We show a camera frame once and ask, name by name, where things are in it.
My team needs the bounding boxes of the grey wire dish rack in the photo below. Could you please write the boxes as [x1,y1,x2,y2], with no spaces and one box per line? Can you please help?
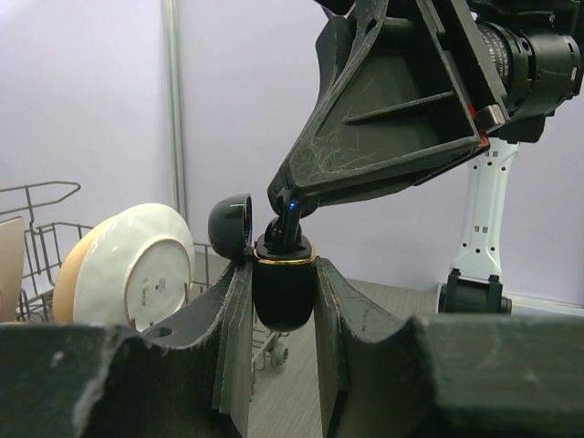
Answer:
[1,180,289,381]

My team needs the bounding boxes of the white plate with foot ring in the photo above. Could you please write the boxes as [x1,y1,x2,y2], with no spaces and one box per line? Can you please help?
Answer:
[72,203,195,332]

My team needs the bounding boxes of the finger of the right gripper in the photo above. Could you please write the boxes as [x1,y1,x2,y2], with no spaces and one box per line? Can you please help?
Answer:
[318,150,485,207]
[267,1,482,214]

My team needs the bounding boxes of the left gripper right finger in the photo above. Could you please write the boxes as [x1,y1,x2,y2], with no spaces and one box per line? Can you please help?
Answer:
[314,258,583,437]

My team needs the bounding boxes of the black earbud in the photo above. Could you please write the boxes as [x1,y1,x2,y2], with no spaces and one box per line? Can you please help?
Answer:
[265,191,307,256]

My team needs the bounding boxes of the beige ceramic plate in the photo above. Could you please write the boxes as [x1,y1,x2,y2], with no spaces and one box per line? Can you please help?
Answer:
[53,215,120,324]

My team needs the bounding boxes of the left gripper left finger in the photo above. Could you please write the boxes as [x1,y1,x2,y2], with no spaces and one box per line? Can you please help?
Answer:
[1,264,253,437]

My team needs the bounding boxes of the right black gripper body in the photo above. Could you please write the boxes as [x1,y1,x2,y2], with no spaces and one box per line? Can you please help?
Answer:
[437,0,584,142]

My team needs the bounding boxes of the cream oval dish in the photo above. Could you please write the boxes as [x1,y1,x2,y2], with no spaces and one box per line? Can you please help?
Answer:
[1,217,25,323]

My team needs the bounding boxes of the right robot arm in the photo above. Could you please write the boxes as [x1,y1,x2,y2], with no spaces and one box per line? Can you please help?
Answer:
[256,1,583,313]

